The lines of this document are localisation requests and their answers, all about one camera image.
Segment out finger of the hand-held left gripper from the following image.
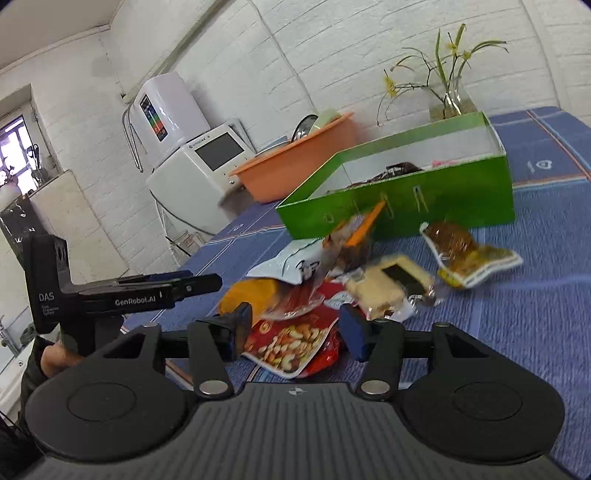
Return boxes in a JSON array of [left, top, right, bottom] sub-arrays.
[[171, 273, 223, 302], [117, 270, 195, 284]]

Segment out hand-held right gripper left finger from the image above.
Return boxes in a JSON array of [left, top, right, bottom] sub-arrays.
[[92, 302, 254, 400]]

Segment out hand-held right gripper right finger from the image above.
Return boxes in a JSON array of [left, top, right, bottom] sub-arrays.
[[339, 305, 497, 401]]

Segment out orange snack packet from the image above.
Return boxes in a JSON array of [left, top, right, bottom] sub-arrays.
[[217, 278, 282, 319]]

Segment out red nut packet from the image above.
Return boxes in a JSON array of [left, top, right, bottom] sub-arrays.
[[242, 281, 357, 379]]

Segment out beige cracker packet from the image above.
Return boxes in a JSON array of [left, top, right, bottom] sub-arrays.
[[344, 254, 444, 321]]

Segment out clear sausage packet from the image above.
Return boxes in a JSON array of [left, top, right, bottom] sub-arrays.
[[261, 277, 326, 321]]

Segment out white snack packet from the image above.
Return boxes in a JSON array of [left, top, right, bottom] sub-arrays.
[[247, 237, 333, 284]]

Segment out clear packet with orange strip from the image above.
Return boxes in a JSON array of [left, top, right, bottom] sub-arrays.
[[321, 200, 386, 273]]

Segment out yellow packet with brown snack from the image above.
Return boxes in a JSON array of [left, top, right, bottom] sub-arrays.
[[420, 220, 525, 289]]

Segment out green cardboard box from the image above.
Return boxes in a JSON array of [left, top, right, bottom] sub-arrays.
[[276, 111, 515, 241]]

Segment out person's left forearm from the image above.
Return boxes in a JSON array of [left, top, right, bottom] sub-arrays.
[[18, 342, 52, 414]]

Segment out person's left hand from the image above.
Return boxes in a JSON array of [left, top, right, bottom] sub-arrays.
[[41, 343, 88, 370]]

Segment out white appliance with screen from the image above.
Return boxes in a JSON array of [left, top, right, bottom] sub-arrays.
[[147, 117, 257, 236]]

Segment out window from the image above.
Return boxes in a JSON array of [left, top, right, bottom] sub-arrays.
[[0, 115, 41, 195]]

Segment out orange plastic basin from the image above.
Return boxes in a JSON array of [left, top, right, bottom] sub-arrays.
[[229, 112, 358, 204]]

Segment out dark brown snack packet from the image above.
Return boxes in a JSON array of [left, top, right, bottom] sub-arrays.
[[348, 161, 426, 190]]

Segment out white water purifier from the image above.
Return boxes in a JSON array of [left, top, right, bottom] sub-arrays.
[[122, 72, 211, 167]]

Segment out blue checkered tablecloth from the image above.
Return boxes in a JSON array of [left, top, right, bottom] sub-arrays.
[[122, 106, 591, 480]]

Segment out steel plate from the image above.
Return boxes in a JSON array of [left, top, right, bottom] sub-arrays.
[[292, 114, 320, 140]]

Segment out pale green plate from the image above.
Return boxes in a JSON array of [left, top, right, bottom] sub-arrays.
[[311, 108, 343, 131]]

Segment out glass vase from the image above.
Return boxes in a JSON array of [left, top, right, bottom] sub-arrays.
[[429, 76, 478, 123]]

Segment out yellow flowering plant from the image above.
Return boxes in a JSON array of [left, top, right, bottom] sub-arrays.
[[376, 23, 509, 125]]

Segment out grey purifier hoses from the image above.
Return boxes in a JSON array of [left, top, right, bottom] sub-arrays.
[[121, 110, 145, 174]]

